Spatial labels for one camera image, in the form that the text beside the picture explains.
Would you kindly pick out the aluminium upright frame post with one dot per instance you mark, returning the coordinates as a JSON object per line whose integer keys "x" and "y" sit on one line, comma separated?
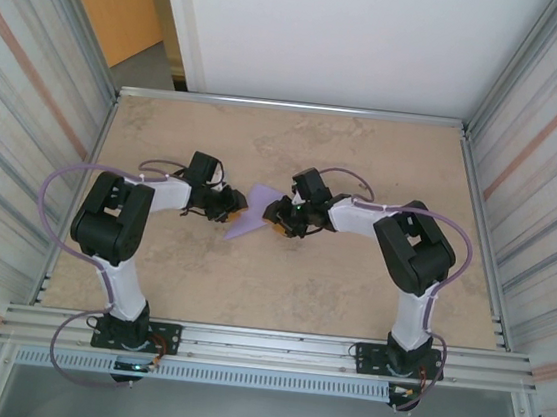
{"x": 518, "y": 70}
{"x": 78, "y": 19}

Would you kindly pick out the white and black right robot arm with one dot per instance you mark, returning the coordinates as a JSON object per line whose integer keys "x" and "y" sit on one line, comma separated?
{"x": 411, "y": 324}

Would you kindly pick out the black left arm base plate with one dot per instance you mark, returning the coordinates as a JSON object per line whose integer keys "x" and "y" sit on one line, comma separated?
{"x": 168, "y": 339}

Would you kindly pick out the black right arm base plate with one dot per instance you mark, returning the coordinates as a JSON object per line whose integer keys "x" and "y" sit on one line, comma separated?
{"x": 367, "y": 357}

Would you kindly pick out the wide aluminium mounting rail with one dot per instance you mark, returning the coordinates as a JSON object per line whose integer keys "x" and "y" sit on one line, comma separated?
{"x": 262, "y": 347}

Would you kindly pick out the small circuit board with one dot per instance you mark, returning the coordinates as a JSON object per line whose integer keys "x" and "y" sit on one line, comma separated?
{"x": 134, "y": 366}
{"x": 403, "y": 392}

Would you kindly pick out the purple paper sheet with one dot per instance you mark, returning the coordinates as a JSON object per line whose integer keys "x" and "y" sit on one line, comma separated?
{"x": 253, "y": 210}

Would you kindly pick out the white door frame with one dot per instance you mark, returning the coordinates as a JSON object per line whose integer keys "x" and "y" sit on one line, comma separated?
{"x": 184, "y": 21}

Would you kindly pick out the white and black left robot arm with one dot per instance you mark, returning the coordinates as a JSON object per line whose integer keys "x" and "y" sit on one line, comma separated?
{"x": 125, "y": 297}

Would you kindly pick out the aluminium table edge rail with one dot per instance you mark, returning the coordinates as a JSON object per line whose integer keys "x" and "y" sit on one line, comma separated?
{"x": 106, "y": 123}
{"x": 290, "y": 105}
{"x": 470, "y": 165}

